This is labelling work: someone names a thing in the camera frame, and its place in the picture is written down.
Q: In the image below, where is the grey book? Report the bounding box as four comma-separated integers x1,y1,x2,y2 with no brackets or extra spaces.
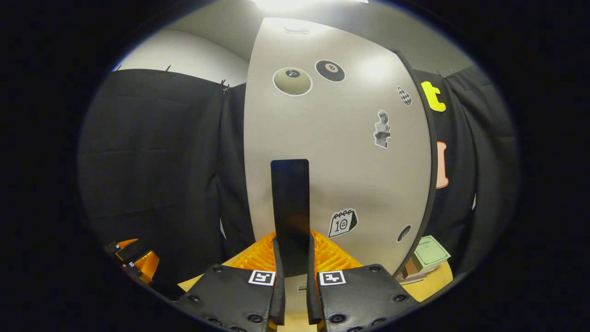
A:
396,272,427,285

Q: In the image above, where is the black cabinet door handle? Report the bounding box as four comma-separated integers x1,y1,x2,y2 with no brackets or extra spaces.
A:
271,159,310,277

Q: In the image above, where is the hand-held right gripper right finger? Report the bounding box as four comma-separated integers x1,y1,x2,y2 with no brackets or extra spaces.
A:
307,231,420,332

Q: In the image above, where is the black backdrop cloth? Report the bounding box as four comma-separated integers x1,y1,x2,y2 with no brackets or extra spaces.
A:
77,65,519,296

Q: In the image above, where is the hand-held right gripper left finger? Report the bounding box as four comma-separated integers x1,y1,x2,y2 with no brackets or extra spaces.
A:
175,231,286,332

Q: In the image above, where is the green book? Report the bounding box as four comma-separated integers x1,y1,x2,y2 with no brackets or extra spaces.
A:
413,235,451,271

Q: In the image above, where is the large ceiling light panel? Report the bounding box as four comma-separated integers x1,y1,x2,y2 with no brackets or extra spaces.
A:
251,0,369,12

